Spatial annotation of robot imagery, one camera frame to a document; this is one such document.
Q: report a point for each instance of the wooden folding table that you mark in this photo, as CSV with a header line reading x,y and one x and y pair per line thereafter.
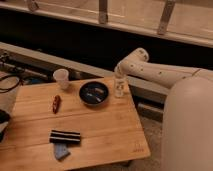
x,y
111,132

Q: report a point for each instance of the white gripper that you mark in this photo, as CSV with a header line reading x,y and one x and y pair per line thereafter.
x,y
118,71

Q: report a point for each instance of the blue grey cloth piece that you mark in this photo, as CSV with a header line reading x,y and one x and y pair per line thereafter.
x,y
60,151

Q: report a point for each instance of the translucent plastic cup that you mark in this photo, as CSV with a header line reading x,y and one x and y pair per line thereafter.
x,y
62,78

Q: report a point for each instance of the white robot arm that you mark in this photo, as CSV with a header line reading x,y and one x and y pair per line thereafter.
x,y
137,64

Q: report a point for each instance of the small red object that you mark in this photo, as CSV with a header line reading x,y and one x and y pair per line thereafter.
x,y
56,104

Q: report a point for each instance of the black round bowl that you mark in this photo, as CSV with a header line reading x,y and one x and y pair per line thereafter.
x,y
93,93

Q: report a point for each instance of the clear plastic bottle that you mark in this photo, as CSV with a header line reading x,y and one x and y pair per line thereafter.
x,y
119,84

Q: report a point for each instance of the black white striped cloth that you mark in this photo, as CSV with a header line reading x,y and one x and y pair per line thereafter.
x,y
65,137

